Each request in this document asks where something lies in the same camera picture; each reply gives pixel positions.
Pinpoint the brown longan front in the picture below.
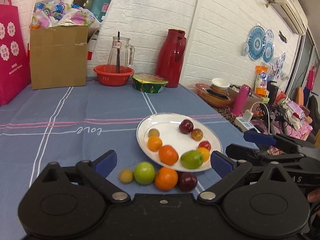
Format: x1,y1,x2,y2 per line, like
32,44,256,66
118,168,134,184

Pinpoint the brown longan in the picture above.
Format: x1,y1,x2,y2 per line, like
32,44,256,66
118,168,134,184
148,128,160,137

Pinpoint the yellow orange fruit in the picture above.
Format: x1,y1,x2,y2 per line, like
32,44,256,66
197,147,210,163

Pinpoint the red cherry tomato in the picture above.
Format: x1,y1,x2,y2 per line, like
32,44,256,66
198,141,212,151

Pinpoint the large green apple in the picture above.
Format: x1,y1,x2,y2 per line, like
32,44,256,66
180,151,204,170

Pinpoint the dark plum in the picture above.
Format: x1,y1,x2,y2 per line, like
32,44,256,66
177,172,198,192
179,119,194,134

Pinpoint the small green apple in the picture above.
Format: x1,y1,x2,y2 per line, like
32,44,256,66
133,161,156,185

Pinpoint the brownish plum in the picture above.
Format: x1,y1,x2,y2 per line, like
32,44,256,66
191,128,203,141

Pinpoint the small orange kumquat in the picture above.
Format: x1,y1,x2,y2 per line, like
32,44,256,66
147,135,163,152

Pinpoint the orange tangerine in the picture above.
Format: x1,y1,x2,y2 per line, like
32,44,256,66
158,145,179,166
155,167,178,191

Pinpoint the brown longan back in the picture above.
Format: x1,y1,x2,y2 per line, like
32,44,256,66
148,128,160,137

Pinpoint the white power strip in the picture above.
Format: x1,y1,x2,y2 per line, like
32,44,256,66
234,109,260,133

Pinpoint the pink water bottle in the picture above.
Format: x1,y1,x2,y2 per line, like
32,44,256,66
231,85,251,116

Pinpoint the orange glass bowl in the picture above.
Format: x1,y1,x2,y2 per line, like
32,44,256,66
195,83,234,108

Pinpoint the white ceramic plate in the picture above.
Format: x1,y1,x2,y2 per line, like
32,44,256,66
136,113,222,167

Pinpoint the orange snack bag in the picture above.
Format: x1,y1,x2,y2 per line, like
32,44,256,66
254,66,268,96

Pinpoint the blue checked tablecloth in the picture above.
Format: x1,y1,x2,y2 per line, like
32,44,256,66
1,80,253,239

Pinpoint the blue paper fan decoration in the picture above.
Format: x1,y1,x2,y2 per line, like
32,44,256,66
242,25,274,63

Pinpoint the red plastic basket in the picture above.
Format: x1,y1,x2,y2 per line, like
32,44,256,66
93,64,135,87

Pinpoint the green instant noodle bowl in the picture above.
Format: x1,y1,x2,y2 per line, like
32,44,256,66
131,73,169,94

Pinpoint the glass pitcher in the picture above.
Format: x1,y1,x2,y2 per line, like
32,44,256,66
107,36,135,68

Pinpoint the red thermos jug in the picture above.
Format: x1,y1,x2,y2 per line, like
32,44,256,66
155,29,187,88

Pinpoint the brown cardboard box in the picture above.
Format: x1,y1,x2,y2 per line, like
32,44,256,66
29,25,88,90

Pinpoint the black straw in pitcher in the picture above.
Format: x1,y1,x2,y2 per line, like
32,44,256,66
116,31,121,73

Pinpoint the pink tote bag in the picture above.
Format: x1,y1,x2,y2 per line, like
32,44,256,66
0,0,31,105

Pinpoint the floral cloth bundle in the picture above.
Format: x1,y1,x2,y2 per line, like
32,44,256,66
29,2,101,30

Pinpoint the wall air conditioner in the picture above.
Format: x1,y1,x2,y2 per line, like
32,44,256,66
271,0,308,36

